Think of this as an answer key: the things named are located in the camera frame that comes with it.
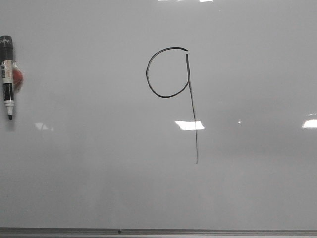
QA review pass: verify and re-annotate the grey aluminium whiteboard frame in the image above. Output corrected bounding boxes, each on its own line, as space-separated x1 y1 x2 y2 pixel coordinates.
0 227 317 238

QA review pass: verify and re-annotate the black whiteboard marker pen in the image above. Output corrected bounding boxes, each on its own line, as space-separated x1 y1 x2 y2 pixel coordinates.
0 35 23 120

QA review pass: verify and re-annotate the white glossy whiteboard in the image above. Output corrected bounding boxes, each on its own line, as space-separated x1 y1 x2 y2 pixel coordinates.
0 0 317 230

